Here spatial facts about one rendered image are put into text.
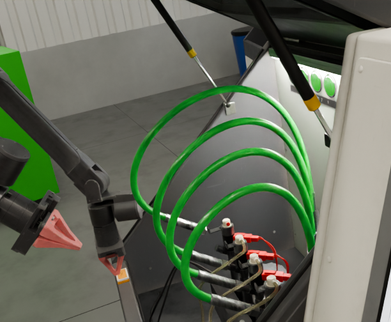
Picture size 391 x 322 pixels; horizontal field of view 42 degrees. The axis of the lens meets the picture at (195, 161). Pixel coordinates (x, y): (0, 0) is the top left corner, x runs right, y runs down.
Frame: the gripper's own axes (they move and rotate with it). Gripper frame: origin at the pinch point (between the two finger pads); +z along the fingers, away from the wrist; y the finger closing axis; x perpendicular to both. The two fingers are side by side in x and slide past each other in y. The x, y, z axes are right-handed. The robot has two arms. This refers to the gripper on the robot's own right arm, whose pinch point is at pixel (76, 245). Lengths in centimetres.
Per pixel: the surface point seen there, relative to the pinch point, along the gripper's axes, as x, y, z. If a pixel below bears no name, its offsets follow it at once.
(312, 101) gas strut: -11.1, 43.8, 14.2
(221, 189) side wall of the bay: 51, 6, 31
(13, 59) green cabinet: 317, -81, -85
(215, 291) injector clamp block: 18.5, -4.5, 33.9
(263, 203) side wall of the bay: 54, 8, 44
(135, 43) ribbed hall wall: 675, -78, -17
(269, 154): 4.3, 31.3, 19.2
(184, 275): -8.4, 9.8, 16.0
